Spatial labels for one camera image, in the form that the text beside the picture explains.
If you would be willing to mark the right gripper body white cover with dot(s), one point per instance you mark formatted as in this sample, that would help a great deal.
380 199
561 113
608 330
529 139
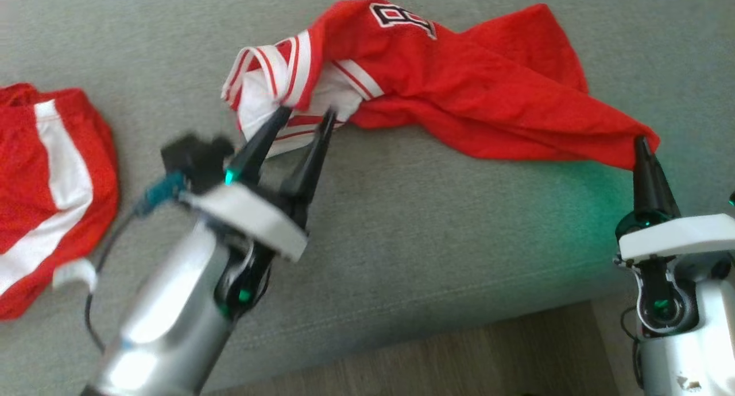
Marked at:
672 235

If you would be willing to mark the left wrist camera teal plug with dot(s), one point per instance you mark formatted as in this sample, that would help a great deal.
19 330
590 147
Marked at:
195 160

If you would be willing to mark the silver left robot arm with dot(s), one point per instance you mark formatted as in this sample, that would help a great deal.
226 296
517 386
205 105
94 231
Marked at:
166 315

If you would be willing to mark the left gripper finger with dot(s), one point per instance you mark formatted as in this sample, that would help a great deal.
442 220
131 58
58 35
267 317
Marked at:
310 166
258 149

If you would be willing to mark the grey sofa seat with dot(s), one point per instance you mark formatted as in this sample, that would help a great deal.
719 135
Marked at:
430 224

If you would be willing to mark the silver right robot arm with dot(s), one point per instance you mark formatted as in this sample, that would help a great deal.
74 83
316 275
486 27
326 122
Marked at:
706 350

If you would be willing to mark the red Bulls basketball jersey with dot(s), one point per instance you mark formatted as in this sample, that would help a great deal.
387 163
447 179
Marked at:
471 92

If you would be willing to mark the red shorts with white stripe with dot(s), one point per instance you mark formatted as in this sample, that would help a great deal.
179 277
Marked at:
34 201

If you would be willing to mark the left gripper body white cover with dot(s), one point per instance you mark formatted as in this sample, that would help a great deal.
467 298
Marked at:
252 218

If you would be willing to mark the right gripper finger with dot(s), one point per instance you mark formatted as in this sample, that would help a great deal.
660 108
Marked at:
663 198
643 195

